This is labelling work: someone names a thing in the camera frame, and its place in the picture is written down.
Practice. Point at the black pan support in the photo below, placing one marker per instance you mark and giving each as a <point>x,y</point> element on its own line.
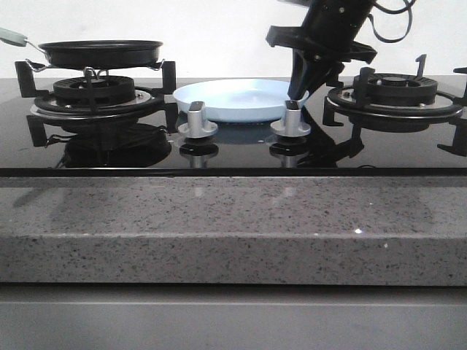
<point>147,100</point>
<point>351,102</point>

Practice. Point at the right black pan support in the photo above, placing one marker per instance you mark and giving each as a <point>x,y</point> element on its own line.
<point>351,102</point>

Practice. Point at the black gas burner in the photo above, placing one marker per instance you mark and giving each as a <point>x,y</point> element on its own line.
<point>400,89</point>
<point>107,91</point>

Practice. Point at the silver right stove knob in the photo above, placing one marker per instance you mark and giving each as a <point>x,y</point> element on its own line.
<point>291,124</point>

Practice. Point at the right black gas burner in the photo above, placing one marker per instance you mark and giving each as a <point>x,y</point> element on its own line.
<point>400,89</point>

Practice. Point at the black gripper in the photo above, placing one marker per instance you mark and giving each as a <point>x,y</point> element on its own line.
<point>321,44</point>

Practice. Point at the light blue plate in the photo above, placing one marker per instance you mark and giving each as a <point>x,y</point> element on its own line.
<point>236,100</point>

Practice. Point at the black glass gas cooktop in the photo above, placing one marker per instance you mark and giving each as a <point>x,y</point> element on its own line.
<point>339,144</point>

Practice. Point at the black frying pan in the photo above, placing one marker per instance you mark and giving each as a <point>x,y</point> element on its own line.
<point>99,55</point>

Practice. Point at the left black gas burner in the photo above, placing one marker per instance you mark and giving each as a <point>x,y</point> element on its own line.
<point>107,91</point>

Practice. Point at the silver left stove knob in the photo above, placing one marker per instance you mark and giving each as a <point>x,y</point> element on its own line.
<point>197,126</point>

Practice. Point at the silver stove knob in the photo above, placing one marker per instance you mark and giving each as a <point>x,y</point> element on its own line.
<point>197,126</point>
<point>291,124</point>

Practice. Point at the left black pan support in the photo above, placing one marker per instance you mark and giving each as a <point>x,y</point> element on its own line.
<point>147,100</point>

